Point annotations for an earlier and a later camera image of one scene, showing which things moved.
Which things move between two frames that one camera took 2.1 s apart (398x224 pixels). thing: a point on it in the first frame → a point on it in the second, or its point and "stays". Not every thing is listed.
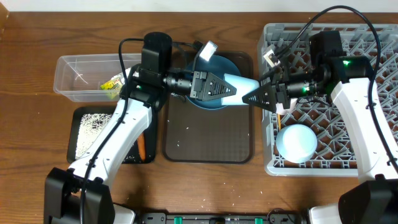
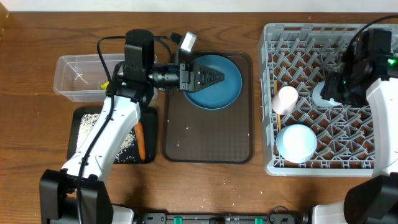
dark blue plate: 218,66 stays
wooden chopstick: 279,121 stays
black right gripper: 281,96 → 331,90
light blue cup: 243,85 → 320,101
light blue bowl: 296,143 stays
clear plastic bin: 79,77 stays
